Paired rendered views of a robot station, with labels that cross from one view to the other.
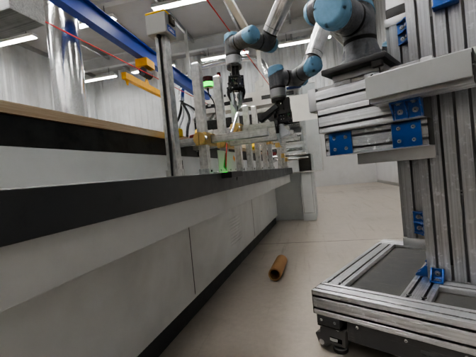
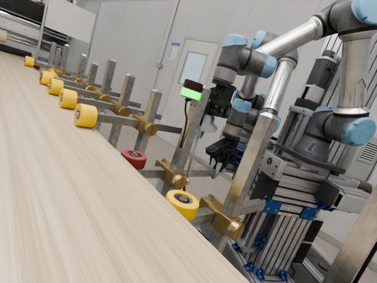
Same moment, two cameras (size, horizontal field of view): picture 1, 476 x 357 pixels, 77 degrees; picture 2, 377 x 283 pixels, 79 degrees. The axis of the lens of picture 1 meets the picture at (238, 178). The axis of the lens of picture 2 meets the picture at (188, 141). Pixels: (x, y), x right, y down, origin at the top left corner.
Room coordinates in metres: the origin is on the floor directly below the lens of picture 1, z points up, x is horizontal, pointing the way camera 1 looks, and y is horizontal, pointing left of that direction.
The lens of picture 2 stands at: (1.11, 0.71, 1.15)
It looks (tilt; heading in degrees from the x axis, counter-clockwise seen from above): 12 degrees down; 298
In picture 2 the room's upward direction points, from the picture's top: 19 degrees clockwise
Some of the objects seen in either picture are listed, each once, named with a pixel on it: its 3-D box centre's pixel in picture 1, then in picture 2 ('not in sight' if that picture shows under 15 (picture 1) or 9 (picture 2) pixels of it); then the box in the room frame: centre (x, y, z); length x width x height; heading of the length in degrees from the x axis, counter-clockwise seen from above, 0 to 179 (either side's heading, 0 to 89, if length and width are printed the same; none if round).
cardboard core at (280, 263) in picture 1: (278, 266); not in sight; (2.01, -0.21, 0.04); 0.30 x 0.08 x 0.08; 163
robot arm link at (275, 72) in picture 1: (277, 77); (238, 112); (1.43, -0.23, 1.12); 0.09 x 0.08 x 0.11; 108
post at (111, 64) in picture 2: (256, 139); (102, 101); (2.19, -0.16, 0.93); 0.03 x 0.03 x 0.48; 73
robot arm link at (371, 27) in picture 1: (357, 22); (326, 122); (1.12, -0.49, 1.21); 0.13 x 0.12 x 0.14; 131
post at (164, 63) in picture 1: (168, 107); (344, 270); (0.98, 0.20, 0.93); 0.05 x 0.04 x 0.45; 163
